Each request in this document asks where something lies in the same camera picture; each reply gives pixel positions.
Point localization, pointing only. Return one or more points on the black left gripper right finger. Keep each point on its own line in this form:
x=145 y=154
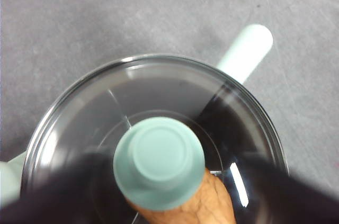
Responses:
x=286 y=202

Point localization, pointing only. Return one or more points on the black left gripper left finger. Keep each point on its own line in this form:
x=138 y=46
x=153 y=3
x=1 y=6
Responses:
x=66 y=197

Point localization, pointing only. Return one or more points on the brown potato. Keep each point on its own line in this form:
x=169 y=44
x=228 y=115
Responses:
x=206 y=205

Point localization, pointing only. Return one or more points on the glass lid with green knob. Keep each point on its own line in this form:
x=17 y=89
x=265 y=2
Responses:
x=159 y=160

